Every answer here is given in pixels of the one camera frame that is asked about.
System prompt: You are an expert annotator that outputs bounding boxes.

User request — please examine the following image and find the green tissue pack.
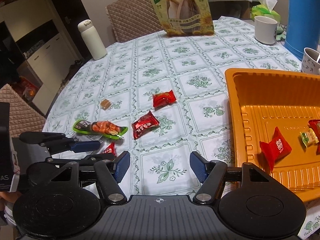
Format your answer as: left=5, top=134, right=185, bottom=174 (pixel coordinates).
left=251, top=0, right=282, bottom=22

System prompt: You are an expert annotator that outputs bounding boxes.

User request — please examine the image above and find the chair with quilted cover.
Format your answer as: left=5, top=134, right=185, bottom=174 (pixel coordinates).
left=105, top=0, right=165, bottom=43
left=0, top=83, right=47, bottom=135

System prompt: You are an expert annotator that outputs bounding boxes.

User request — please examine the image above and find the patterned white cup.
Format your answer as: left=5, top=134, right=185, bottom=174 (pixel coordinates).
left=301, top=47, right=320, bottom=75

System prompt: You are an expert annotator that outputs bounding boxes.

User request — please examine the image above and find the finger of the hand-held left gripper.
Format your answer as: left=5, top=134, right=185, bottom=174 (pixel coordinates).
left=19, top=132, right=103, bottom=154
left=46, top=152, right=117, bottom=166

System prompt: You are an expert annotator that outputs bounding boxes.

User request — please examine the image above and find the orange plastic tray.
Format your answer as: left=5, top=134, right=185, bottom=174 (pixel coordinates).
left=224, top=67, right=320, bottom=203

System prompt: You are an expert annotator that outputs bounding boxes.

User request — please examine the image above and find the white and black cabinet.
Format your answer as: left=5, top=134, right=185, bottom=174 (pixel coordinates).
left=0, top=0, right=83, bottom=108

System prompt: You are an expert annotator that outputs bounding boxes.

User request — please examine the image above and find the blue thermos jug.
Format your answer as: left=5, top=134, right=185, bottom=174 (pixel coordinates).
left=284, top=0, right=319, bottom=62

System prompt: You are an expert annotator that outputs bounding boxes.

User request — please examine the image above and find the white mug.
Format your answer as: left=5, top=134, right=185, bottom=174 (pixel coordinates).
left=254, top=16, right=278, bottom=45

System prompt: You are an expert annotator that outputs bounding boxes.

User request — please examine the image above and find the small red candy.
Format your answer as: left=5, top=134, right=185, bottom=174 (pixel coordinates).
left=100, top=142, right=118, bottom=158

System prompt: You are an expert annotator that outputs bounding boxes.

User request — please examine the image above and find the red candy with white emblem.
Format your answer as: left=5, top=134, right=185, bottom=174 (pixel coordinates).
left=259, top=126, right=292, bottom=173

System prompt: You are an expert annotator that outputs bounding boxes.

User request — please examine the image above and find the glossy bright red candy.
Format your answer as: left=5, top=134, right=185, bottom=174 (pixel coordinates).
left=152, top=90, right=177, bottom=108

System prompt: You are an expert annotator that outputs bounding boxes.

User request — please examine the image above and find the red orange bag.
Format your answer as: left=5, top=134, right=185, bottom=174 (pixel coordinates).
left=19, top=77, right=38, bottom=98

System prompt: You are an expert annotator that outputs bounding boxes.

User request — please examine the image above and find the green sausage snack packet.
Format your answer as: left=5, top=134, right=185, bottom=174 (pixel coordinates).
left=72, top=119, right=129, bottom=139

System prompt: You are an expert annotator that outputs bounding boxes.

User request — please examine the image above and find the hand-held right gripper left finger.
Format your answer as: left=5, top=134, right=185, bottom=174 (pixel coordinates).
left=49, top=151, right=131, bottom=205

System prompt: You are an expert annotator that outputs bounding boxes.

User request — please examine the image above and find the large red gold candy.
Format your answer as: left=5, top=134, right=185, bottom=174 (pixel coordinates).
left=308, top=119, right=320, bottom=140

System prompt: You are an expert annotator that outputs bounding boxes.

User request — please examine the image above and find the wooden side desk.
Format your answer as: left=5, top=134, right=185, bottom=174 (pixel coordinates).
left=207, top=0, right=253, bottom=20

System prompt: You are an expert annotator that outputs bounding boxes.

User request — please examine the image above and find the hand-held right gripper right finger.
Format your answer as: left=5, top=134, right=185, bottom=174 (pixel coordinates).
left=189, top=151, right=274, bottom=205

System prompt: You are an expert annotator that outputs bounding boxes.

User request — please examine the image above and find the dark red candy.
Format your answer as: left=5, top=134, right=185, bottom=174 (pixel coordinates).
left=131, top=110, right=160, bottom=140

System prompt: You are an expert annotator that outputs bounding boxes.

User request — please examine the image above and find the white insulated bottle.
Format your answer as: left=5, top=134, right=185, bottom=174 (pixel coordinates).
left=77, top=19, right=108, bottom=60

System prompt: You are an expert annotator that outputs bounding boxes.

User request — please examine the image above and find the small yellow green candy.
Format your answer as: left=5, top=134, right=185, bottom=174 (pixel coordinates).
left=300, top=128, right=319, bottom=147

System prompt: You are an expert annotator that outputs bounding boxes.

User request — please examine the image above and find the green sunflower seed bag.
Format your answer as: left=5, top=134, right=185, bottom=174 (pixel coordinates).
left=144, top=0, right=215, bottom=37

